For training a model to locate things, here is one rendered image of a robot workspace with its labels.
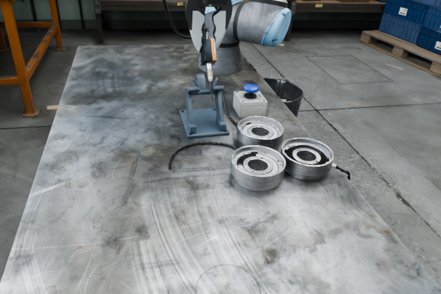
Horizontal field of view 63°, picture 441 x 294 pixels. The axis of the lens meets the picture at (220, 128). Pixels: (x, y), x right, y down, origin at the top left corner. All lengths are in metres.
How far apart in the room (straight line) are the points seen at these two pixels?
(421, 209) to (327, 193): 1.48
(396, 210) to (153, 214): 1.62
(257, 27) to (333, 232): 0.66
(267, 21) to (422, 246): 1.30
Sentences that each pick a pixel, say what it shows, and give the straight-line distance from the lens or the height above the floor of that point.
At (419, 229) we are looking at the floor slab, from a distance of 2.05.
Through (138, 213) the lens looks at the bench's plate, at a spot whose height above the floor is 0.80.
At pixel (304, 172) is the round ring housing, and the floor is 0.82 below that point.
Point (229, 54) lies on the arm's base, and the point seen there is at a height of 0.86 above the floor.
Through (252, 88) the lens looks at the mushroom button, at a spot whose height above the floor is 0.87.
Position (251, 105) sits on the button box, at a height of 0.83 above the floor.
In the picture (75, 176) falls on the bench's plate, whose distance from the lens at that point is 0.74.
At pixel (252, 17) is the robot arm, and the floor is 0.99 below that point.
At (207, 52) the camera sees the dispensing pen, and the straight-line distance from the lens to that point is 0.78.
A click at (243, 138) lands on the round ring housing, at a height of 0.83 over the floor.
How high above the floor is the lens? 1.24
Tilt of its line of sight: 30 degrees down
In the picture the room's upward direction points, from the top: 4 degrees clockwise
